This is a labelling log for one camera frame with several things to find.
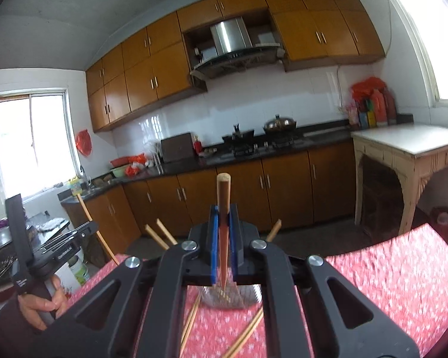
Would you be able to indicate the black gas stove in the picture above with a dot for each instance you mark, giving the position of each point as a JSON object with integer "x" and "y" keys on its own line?
{"x": 246, "y": 151}

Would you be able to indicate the pink label bottle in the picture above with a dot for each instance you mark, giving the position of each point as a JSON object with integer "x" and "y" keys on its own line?
{"x": 354, "y": 117}

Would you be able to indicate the sliding window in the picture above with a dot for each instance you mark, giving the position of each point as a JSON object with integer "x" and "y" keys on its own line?
{"x": 30, "y": 145}

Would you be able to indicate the crumpled red plastic bags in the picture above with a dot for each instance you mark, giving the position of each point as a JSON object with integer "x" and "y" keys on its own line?
{"x": 136, "y": 164}

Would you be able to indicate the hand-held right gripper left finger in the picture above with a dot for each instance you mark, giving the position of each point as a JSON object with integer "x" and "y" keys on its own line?
{"x": 214, "y": 250}

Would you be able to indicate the dark brown bottle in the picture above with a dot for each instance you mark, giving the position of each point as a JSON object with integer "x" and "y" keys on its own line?
{"x": 391, "y": 108}

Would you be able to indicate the metal faucet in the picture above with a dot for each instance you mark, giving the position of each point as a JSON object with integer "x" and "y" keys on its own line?
{"x": 86, "y": 179}

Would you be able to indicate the tall red bottle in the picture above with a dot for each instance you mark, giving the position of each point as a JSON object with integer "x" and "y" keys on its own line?
{"x": 379, "y": 110}

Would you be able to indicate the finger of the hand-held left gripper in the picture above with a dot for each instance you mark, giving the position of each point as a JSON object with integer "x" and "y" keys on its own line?
{"x": 78, "y": 235}
{"x": 59, "y": 235}

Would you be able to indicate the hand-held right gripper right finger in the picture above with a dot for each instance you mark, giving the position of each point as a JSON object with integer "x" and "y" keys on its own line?
{"x": 234, "y": 250}

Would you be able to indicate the red basin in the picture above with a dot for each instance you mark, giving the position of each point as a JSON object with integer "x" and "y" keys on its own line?
{"x": 119, "y": 161}

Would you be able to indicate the green basin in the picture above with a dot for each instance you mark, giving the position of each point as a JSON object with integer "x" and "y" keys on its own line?
{"x": 119, "y": 172}

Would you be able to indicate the lidded dark wok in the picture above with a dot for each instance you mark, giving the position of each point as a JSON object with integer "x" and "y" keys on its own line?
{"x": 280, "y": 123}

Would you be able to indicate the wooden wall cabinets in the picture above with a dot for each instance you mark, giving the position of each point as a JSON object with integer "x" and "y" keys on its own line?
{"x": 153, "y": 78}

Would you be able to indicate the steel cup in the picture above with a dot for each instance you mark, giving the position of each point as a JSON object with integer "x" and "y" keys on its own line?
{"x": 158, "y": 159}

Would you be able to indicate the cream wooden side table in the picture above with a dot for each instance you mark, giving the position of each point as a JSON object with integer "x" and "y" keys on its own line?
{"x": 407, "y": 138}

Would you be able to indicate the wooden base cabinets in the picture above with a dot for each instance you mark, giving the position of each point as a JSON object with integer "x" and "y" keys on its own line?
{"x": 283, "y": 186}

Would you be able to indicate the dark cutting board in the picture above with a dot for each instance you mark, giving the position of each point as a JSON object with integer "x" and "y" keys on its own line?
{"x": 177, "y": 148}

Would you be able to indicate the metal pot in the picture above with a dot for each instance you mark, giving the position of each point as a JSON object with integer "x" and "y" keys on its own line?
{"x": 0, "y": 240}

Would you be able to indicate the small plate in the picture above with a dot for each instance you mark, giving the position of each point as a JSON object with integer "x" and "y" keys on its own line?
{"x": 210, "y": 152}

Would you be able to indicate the steel range hood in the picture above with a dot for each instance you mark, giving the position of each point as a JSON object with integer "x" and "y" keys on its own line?
{"x": 229, "y": 37}

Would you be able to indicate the person's left hand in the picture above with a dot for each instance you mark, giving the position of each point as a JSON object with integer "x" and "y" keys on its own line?
{"x": 37, "y": 305}

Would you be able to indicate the black kitchen countertop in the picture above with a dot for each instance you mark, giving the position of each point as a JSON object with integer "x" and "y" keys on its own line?
{"x": 186, "y": 166}

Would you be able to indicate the yellow detergent bottle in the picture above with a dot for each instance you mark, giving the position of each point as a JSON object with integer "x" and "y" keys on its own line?
{"x": 76, "y": 188}

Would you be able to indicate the small red bottle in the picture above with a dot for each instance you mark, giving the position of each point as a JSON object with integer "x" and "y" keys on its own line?
{"x": 198, "y": 145}

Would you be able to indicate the yellow seasoning box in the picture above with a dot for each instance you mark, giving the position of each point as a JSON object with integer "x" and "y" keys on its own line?
{"x": 371, "y": 119}

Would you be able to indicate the red floral tablecloth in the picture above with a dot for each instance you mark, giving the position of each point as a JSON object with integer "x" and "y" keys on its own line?
{"x": 377, "y": 287}

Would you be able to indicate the blue seasoning box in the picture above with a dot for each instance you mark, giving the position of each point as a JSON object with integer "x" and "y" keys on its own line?
{"x": 363, "y": 119}

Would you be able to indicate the white plastic bag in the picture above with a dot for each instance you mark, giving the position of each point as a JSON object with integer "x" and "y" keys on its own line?
{"x": 151, "y": 150}

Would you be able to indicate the black wok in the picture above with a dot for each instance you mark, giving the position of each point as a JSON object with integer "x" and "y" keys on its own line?
{"x": 242, "y": 136}

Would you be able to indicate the hanging red plastic bag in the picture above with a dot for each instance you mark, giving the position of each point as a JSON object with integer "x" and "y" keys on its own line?
{"x": 83, "y": 141}

